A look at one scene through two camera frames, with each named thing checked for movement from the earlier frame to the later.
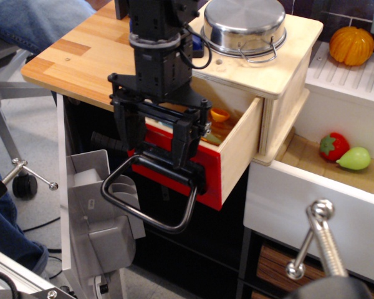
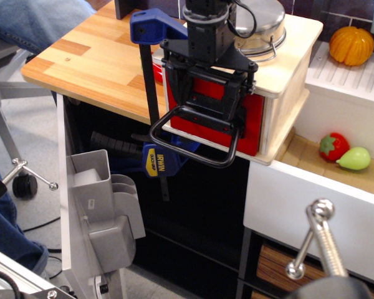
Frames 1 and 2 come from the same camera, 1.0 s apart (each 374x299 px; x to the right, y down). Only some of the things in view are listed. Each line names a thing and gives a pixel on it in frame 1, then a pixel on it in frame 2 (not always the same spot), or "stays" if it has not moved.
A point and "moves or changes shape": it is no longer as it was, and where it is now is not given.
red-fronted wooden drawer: x=227 y=149 moves or changes shape
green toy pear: x=356 y=158 stays
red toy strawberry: x=333 y=146 stays
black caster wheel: x=25 y=185 stays
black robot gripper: x=162 y=39 → x=210 y=45
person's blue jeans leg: x=5 y=236 stays
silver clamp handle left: x=19 y=166 stays
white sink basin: x=278 y=192 stays
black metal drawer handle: x=184 y=175 → x=220 y=164
